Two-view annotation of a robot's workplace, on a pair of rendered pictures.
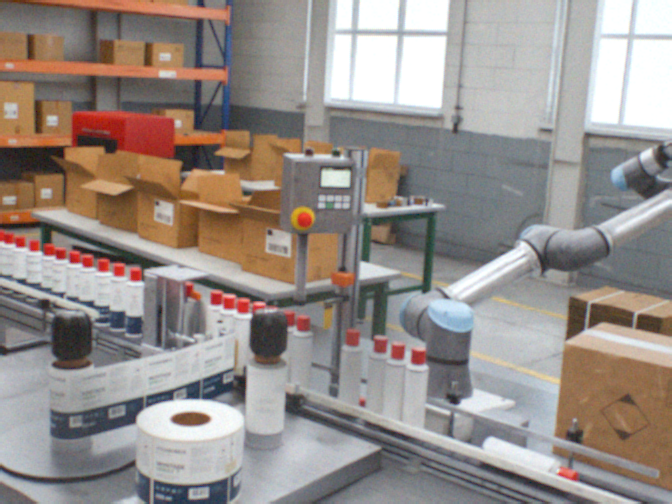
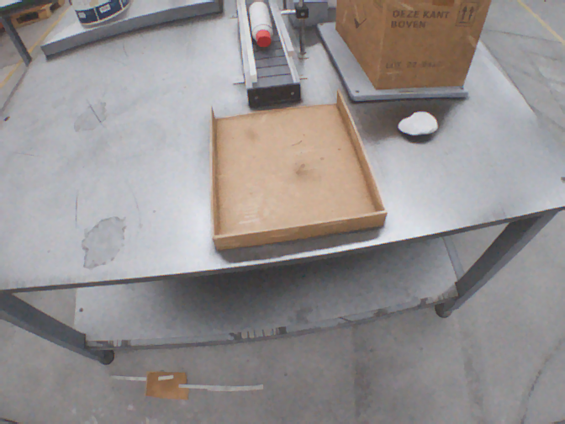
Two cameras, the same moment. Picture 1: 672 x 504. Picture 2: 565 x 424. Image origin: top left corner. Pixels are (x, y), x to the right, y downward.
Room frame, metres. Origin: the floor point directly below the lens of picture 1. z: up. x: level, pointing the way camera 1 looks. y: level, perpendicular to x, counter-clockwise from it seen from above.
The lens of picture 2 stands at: (1.21, -1.06, 1.31)
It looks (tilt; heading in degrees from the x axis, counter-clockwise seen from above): 57 degrees down; 48
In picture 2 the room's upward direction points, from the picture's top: 5 degrees counter-clockwise
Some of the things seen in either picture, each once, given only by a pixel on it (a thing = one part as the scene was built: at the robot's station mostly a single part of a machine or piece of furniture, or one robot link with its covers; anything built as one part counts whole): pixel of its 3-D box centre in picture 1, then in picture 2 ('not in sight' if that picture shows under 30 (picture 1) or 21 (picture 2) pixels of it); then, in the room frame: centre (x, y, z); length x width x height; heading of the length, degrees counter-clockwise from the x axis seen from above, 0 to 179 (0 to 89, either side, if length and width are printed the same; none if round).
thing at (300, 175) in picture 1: (318, 194); not in sight; (2.26, 0.05, 1.38); 0.17 x 0.10 x 0.19; 107
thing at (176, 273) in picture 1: (177, 273); not in sight; (2.31, 0.41, 1.14); 0.14 x 0.11 x 0.01; 52
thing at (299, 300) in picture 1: (301, 266); not in sight; (2.30, 0.08, 1.18); 0.04 x 0.04 x 0.21
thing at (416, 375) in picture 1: (415, 391); not in sight; (1.95, -0.20, 0.98); 0.05 x 0.05 x 0.20
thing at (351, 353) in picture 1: (350, 371); not in sight; (2.06, -0.06, 0.98); 0.05 x 0.05 x 0.20
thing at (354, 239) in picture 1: (347, 278); not in sight; (2.26, -0.04, 1.16); 0.04 x 0.04 x 0.67; 52
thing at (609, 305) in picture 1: (628, 324); not in sight; (5.76, -1.97, 0.16); 0.65 x 0.54 x 0.32; 48
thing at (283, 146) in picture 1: (298, 164); not in sight; (6.89, 0.31, 0.97); 0.42 x 0.39 x 0.37; 131
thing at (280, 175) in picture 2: not in sight; (287, 156); (1.51, -0.77, 0.85); 0.30 x 0.26 x 0.04; 52
